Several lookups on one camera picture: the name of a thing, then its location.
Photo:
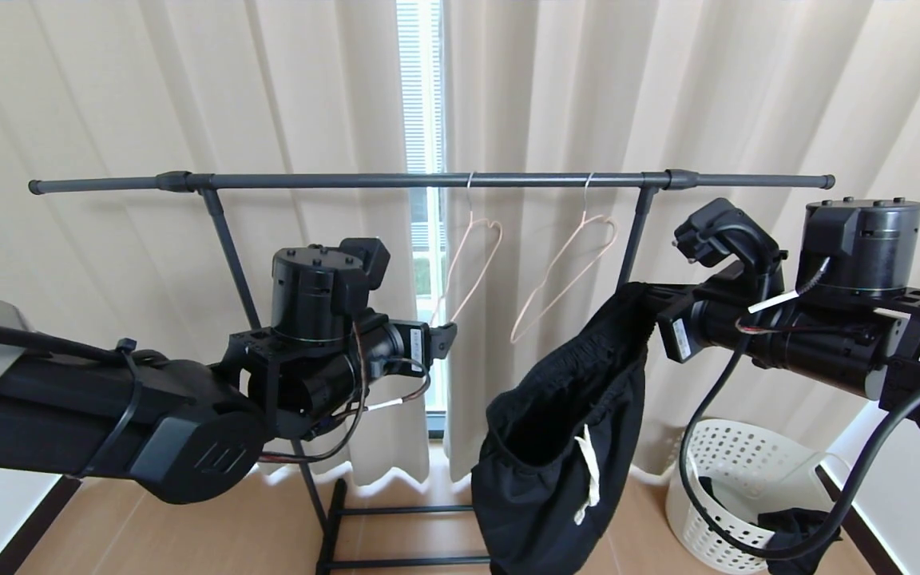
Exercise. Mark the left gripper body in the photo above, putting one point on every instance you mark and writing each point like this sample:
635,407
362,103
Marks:
332,387

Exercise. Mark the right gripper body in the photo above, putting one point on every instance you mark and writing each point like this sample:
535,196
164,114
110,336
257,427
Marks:
787,343

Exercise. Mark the black shorts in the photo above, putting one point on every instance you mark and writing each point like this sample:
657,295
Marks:
556,495

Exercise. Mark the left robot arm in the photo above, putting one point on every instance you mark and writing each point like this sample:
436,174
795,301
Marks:
148,431

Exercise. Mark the white laundry basket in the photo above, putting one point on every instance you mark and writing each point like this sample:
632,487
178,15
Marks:
747,455

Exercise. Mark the pink clothes hanger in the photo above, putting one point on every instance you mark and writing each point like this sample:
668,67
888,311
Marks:
472,217
588,216

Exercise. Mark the black clothes rack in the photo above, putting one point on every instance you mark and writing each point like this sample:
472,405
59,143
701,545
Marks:
508,180

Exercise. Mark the black garment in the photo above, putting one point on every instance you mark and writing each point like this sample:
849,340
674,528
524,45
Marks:
795,543

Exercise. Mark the beige curtain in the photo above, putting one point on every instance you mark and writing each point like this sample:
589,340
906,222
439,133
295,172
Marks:
747,96
109,96

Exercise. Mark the window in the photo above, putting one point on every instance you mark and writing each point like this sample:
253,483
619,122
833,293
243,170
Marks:
420,96

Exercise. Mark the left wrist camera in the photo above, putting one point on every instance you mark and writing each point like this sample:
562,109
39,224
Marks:
368,259

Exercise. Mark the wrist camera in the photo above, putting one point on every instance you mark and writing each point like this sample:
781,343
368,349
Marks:
707,231
368,259

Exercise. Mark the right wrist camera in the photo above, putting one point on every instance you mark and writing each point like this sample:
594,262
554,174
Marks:
707,231

